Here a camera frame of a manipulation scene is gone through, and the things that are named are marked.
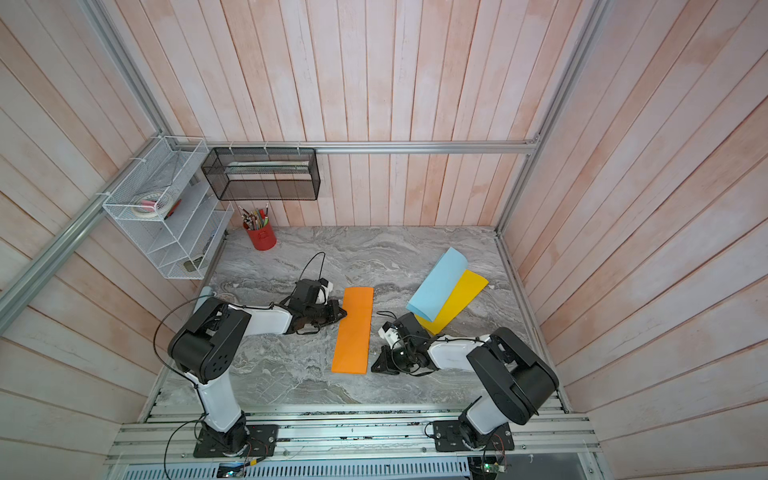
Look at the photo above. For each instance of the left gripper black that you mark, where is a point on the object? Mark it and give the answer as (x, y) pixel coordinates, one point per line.
(334, 308)

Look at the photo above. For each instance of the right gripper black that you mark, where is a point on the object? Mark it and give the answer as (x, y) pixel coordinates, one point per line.
(387, 366)

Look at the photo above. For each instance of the orange paper sheet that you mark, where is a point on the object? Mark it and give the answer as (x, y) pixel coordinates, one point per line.
(353, 340)

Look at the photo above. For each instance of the light blue paper sheet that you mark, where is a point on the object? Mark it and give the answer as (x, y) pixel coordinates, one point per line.
(432, 294)

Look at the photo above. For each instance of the yellow paper sheet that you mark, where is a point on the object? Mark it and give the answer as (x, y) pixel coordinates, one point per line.
(466, 290)

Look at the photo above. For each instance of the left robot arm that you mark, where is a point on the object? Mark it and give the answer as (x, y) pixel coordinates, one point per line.
(203, 349)

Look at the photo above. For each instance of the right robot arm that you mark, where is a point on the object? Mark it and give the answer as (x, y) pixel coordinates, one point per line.
(516, 380)

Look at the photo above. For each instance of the red pencil cup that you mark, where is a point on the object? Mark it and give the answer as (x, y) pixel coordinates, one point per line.
(263, 238)

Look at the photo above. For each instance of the tape roll on shelf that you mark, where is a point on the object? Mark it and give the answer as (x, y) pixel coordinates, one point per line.
(149, 205)

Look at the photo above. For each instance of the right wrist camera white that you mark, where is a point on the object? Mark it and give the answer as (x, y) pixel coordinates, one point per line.
(390, 334)

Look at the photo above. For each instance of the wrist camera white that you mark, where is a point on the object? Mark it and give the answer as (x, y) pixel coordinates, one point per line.
(325, 288)
(390, 334)

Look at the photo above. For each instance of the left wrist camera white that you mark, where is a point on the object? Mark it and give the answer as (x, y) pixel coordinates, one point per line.
(325, 288)

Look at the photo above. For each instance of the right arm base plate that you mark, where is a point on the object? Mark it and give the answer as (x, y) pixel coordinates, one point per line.
(460, 436)

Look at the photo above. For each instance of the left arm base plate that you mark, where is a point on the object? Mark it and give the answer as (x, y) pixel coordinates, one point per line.
(240, 441)

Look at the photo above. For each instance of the black mesh wall basket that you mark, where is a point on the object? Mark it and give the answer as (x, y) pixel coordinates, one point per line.
(263, 173)

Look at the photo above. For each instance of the white wire shelf rack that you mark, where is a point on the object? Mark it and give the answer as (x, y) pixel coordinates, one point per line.
(181, 246)

